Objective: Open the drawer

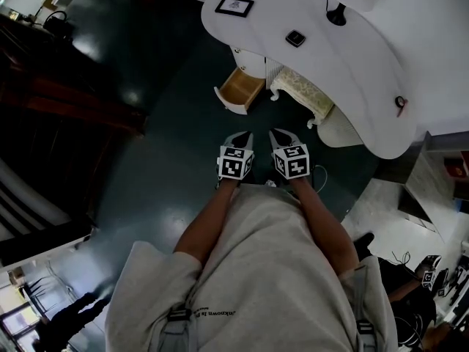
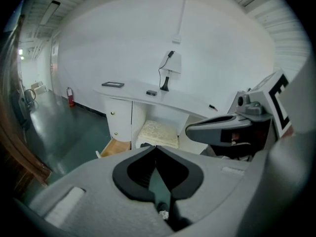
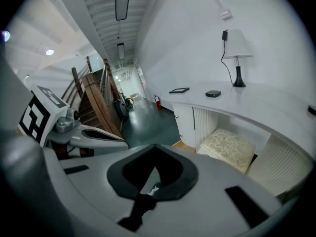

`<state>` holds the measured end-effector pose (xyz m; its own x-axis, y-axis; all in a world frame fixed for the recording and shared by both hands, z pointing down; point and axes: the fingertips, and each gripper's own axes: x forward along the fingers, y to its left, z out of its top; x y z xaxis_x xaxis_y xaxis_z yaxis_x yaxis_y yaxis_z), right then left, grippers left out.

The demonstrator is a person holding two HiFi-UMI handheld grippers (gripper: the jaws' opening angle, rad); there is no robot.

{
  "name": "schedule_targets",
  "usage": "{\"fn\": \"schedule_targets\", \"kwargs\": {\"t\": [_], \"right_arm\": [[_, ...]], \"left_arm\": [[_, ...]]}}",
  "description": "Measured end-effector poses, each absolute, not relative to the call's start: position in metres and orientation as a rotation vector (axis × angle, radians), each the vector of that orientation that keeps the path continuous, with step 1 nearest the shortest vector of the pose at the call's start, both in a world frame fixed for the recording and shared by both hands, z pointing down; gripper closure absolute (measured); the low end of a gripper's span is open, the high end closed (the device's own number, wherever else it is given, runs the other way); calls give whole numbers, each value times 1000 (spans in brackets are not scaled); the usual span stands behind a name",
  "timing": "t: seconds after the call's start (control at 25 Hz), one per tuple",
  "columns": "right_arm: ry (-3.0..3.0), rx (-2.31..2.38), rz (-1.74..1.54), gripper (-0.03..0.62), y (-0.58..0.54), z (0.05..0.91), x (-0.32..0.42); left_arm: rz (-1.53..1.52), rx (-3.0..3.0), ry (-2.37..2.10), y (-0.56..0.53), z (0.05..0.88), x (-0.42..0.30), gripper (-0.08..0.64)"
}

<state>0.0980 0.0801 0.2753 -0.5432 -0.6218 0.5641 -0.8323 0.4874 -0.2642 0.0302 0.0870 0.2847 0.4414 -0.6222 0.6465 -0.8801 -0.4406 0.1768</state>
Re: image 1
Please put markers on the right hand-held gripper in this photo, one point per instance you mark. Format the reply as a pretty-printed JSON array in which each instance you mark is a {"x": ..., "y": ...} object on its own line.
[{"x": 293, "y": 163}]

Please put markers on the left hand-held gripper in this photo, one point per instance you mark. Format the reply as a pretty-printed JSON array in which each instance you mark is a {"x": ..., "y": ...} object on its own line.
[{"x": 232, "y": 165}]

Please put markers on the wooden drawer with white front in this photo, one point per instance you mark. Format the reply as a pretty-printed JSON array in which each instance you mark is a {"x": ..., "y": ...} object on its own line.
[{"x": 240, "y": 90}]

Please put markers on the person's right forearm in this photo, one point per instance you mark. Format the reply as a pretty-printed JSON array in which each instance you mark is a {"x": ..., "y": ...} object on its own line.
[{"x": 322, "y": 226}]

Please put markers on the person's left forearm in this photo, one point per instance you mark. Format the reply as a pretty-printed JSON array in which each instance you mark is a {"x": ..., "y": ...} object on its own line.
[{"x": 209, "y": 218}]

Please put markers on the white dressing table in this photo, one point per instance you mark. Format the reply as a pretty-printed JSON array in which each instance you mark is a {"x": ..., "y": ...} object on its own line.
[{"x": 329, "y": 68}]

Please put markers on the white stool with patterned cushion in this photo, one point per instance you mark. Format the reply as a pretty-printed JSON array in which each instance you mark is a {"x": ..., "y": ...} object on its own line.
[{"x": 304, "y": 92}]

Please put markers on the small black square box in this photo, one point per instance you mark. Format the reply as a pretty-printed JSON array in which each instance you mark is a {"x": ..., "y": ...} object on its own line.
[{"x": 296, "y": 38}]

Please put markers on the small black round case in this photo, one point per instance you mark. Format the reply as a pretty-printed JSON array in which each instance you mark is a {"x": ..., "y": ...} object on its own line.
[{"x": 401, "y": 102}]

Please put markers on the person's light grey sweatshirt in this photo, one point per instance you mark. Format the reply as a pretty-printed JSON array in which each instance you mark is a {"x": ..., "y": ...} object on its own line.
[{"x": 264, "y": 270}]

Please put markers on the table lamp with black base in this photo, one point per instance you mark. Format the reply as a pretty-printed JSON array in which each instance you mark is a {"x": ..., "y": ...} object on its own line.
[{"x": 337, "y": 15}]

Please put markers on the grey shelf unit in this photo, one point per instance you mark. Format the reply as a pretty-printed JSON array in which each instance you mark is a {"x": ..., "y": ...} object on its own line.
[{"x": 421, "y": 182}]

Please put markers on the red book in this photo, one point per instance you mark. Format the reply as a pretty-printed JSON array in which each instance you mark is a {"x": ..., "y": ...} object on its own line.
[{"x": 456, "y": 167}]

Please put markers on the black picture frame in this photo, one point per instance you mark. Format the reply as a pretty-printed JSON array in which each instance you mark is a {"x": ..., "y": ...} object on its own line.
[{"x": 234, "y": 6}]

